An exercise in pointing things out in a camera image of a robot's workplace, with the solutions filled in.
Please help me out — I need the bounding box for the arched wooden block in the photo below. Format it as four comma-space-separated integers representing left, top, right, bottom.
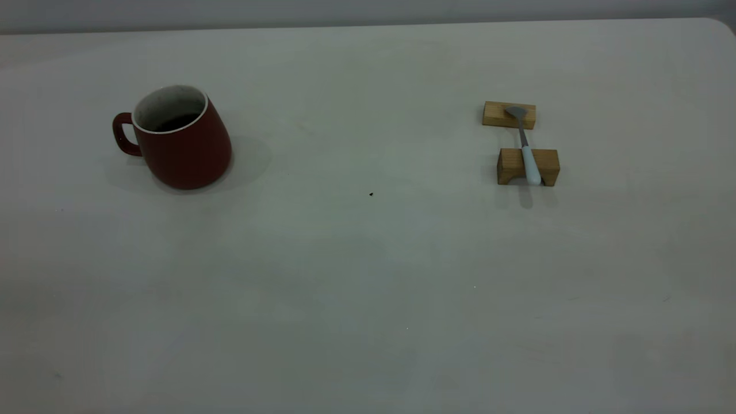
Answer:
497, 148, 561, 187

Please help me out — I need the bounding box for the red ceramic cup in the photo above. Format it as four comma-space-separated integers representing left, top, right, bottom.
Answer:
112, 85, 233, 190

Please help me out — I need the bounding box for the metal spoon with white handle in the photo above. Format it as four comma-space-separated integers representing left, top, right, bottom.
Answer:
505, 106, 542, 186

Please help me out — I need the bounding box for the flat wooden block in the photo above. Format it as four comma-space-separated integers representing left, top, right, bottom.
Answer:
482, 101, 537, 130

